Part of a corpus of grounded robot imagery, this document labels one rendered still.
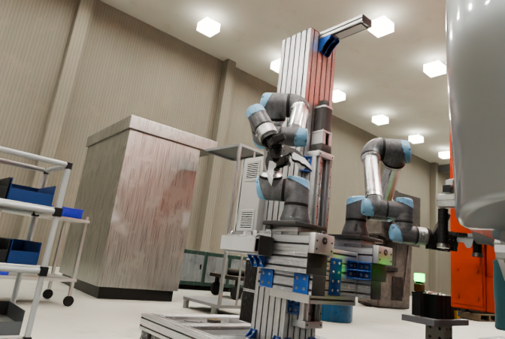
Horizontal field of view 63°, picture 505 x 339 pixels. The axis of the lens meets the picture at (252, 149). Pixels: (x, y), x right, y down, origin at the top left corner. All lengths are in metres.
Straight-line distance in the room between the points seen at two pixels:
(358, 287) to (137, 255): 3.55
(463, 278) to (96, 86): 9.67
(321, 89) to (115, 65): 9.05
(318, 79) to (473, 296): 1.40
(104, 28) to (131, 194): 6.79
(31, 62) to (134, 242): 6.23
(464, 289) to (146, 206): 3.99
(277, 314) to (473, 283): 0.96
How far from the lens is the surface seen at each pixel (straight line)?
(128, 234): 5.33
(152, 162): 5.49
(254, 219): 2.40
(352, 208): 2.40
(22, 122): 10.23
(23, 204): 2.28
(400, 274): 10.06
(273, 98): 1.96
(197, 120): 12.03
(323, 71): 2.61
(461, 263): 2.34
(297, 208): 2.01
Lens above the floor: 0.62
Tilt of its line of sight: 15 degrees up
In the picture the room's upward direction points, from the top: 7 degrees clockwise
